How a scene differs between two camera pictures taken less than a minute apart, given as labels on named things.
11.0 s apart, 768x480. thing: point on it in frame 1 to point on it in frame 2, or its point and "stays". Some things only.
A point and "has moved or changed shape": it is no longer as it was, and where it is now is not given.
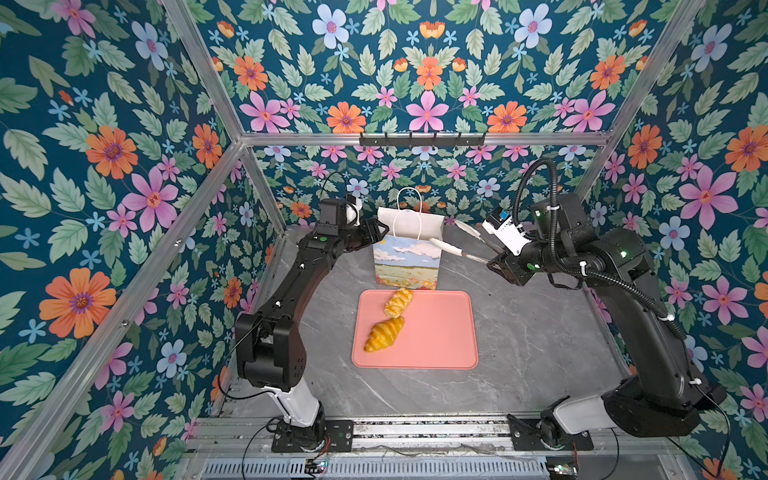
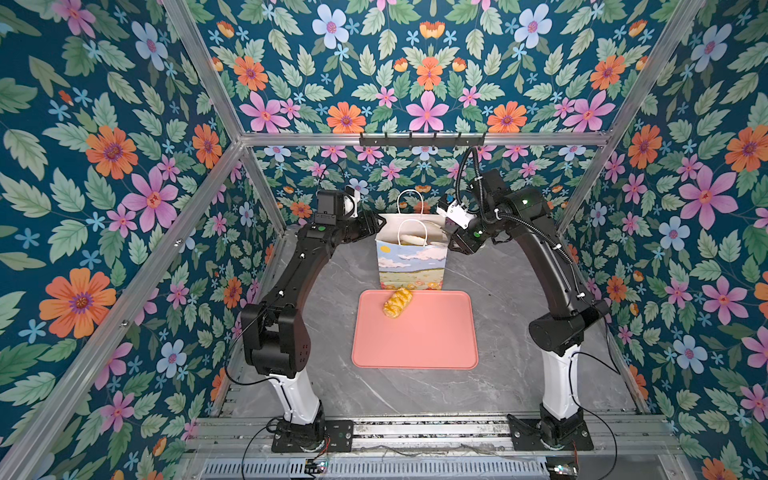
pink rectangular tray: [439, 331] stays
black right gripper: [507, 268] to [462, 243]
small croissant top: [398, 302] stays
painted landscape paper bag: [405, 258] has moved or changed shape
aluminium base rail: [644, 448] stays
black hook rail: [421, 141] stays
